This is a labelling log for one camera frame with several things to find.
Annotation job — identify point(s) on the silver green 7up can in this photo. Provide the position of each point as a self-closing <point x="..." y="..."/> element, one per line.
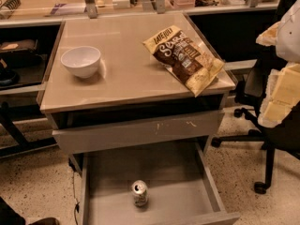
<point x="139" y="191"/>

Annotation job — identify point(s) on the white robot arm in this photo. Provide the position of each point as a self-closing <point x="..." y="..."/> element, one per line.
<point x="283" y="86"/>

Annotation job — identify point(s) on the grey drawer cabinet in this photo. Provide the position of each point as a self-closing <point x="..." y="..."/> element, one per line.
<point x="130" y="84"/>

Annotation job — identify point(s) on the closed top drawer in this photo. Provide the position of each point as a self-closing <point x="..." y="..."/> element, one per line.
<point x="153" y="130"/>

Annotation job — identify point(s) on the open middle drawer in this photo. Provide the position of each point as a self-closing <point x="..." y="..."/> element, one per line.
<point x="181" y="190"/>

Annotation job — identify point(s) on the brown yellow chip bag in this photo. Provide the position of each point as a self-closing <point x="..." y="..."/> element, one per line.
<point x="192" y="66"/>

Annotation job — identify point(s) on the white ceramic bowl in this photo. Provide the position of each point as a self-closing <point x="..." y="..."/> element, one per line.
<point x="82" y="62"/>

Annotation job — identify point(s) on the purple white paper booklet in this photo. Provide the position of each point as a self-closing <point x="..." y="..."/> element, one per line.
<point x="68" y="9"/>

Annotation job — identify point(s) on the black office chair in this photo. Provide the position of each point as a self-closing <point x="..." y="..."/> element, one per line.
<point x="283" y="136"/>

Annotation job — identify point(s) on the brown shoe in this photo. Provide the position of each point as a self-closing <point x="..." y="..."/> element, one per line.
<point x="46" y="221"/>

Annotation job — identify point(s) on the black coil spring tool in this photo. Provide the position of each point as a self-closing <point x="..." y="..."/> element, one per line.
<point x="7" y="9"/>

